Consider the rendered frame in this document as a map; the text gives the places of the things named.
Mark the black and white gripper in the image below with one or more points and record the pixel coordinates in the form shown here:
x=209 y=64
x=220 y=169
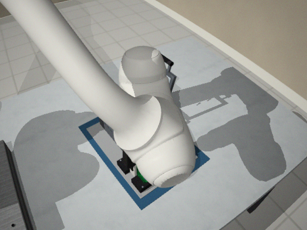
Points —
x=128 y=163

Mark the green circuit board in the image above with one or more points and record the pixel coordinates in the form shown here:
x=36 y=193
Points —
x=140 y=176

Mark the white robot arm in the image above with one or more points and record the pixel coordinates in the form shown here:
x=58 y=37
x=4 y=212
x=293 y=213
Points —
x=147 y=123

